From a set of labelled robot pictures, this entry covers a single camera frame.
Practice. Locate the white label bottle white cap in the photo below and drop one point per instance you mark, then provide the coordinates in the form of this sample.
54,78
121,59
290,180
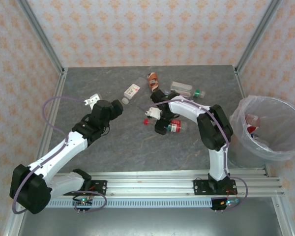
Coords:
131,91

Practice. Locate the clear bottle with red cap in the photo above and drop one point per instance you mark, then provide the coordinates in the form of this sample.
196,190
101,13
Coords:
175,126

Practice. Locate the red label plastic bottle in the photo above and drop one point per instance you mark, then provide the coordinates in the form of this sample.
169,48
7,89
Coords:
252,121

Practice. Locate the crushed clear bottle blue cap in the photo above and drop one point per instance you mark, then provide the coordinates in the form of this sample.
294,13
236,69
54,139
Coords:
255,136

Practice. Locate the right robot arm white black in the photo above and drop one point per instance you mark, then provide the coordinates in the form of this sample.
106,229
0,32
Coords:
216,167

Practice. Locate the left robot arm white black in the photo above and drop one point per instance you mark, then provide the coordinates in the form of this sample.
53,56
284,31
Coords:
59,152

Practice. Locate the round metal waste bin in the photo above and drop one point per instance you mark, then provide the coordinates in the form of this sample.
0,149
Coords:
241,159

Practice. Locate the clear plastic bin liner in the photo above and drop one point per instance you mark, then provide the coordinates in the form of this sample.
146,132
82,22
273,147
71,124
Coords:
280,118

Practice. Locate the brown label bottle cream cap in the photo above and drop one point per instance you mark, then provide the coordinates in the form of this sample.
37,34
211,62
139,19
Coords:
153,81

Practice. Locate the clear bottle with green cap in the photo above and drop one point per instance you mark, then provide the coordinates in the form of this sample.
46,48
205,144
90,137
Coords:
182,87

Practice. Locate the small controller board with LED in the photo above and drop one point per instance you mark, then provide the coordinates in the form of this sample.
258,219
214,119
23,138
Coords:
83,202
227,203

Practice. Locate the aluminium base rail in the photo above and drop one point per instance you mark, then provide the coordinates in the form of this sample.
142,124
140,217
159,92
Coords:
150,184

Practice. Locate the aluminium frame post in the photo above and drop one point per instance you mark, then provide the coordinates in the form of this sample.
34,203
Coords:
39,34
258,34

